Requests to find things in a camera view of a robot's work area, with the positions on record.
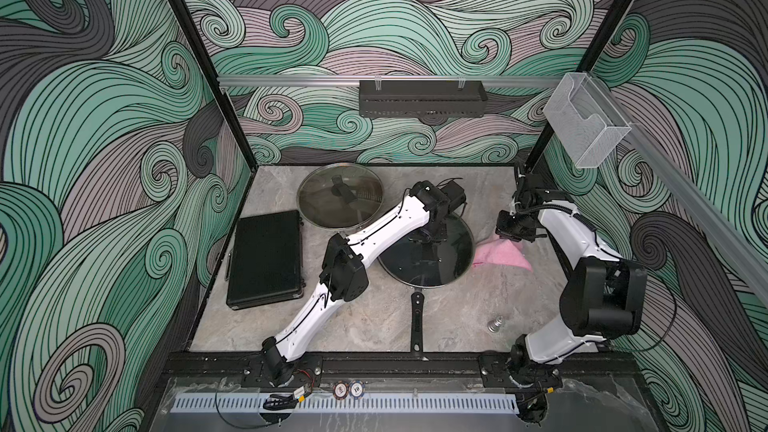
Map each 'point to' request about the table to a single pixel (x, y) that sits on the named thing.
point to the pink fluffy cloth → (502, 251)
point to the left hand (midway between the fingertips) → (433, 238)
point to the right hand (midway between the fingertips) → (499, 233)
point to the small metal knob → (494, 325)
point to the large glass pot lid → (419, 264)
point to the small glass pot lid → (340, 195)
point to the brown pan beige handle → (326, 231)
